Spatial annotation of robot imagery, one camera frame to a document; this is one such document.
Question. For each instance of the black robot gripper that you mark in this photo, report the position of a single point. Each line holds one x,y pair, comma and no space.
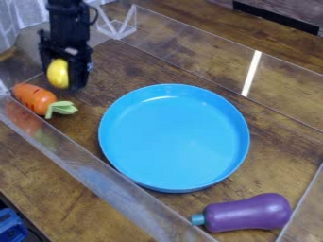
71,18

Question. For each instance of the yellow toy lemon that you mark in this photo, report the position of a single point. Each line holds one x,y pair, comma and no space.
58,73

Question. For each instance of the orange toy carrot green leaves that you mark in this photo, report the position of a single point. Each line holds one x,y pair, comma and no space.
42,101

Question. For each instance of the blue round plastic tray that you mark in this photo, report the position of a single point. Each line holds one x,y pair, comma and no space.
175,137

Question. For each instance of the white lattice curtain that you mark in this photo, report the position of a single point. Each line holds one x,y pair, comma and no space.
18,15

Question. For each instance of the dark wooden furniture edge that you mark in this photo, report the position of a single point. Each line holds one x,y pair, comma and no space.
275,17

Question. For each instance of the blue plastic object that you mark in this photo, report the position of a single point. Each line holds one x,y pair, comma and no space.
12,228

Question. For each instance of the purple toy eggplant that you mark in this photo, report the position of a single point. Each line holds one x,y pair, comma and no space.
266,212

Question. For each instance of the clear acrylic barrier wall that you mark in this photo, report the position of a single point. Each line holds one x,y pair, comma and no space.
264,66

